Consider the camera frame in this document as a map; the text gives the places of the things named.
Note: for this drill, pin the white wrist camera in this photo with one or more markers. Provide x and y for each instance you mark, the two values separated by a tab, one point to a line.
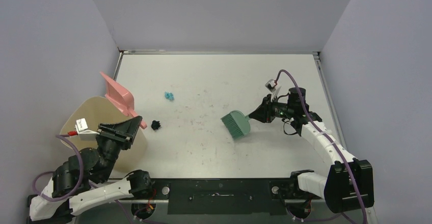
274	88
82	130

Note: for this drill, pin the beige waste bin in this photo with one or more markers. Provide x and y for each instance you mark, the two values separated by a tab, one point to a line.
98	110

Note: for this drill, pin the green hand brush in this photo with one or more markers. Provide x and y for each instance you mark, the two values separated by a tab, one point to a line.
237	124

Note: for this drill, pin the teal paper scrap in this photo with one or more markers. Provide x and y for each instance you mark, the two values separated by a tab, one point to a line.
169	96

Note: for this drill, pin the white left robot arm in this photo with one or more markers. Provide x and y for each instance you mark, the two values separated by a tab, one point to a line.
79	184

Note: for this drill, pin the black paper scrap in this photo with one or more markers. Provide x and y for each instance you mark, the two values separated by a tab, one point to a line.
155	125

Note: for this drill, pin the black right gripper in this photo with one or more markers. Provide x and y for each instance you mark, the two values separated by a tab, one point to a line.
267	108

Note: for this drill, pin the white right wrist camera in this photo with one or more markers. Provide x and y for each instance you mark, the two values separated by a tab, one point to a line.
274	88

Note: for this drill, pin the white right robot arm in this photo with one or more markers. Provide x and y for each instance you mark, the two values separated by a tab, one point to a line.
349	183

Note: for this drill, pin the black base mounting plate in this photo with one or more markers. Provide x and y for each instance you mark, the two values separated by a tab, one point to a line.
164	188

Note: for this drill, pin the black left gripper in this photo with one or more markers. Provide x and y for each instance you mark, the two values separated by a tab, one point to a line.
124	132

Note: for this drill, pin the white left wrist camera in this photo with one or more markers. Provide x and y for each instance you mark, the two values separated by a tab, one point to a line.
82	130

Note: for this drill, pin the pink plastic dustpan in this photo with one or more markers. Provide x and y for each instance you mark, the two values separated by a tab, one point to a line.
120	98

